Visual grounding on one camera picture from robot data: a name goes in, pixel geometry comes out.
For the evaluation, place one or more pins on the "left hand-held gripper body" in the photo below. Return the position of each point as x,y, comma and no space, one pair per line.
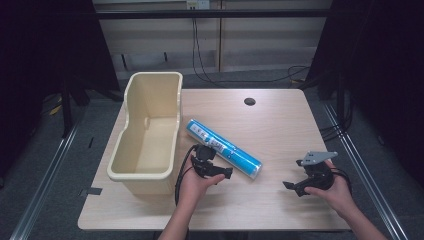
204,156

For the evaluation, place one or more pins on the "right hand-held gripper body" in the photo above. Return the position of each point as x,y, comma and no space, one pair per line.
318,173

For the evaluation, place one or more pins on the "blue plastic-wrapped roll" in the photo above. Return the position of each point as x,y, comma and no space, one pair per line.
235,156

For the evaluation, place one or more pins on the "cream plastic bin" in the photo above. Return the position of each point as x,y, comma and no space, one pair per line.
146,150

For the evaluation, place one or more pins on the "person's right hand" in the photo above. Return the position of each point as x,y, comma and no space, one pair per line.
335,196

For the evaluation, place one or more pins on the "person's left hand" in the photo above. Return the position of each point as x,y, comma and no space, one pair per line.
195,188

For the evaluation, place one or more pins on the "black floor tape strip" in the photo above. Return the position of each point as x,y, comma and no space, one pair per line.
90,191

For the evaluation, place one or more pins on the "dark curtain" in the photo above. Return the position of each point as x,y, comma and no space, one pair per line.
40,60
383,66

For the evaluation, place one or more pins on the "black metal stand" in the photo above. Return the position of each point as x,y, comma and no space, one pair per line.
68,106

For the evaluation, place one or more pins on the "black horizontal frame bar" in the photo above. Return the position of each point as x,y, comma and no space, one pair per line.
213,13

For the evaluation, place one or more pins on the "white wall power outlet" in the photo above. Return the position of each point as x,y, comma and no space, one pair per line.
197,4

